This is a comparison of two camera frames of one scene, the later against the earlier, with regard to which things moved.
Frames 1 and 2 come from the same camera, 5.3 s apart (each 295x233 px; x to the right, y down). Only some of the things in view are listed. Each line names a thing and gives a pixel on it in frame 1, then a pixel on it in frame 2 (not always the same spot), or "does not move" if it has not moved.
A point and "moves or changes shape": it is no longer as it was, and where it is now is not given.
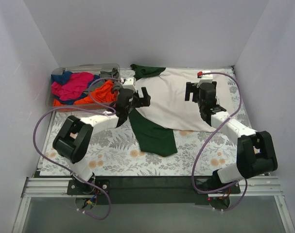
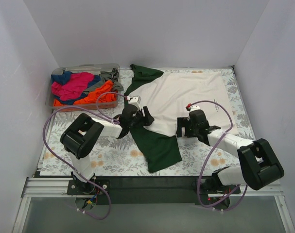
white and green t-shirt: (154, 124) moves or changes shape
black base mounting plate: (125, 190) does not move
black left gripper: (137, 100) → (142, 116)
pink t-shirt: (71, 90) does not move
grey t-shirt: (114, 74) does not move
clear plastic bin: (93, 85) does not move
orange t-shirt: (102, 92) does not move
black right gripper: (196, 91) → (184, 126)
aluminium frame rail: (46, 187) does not move
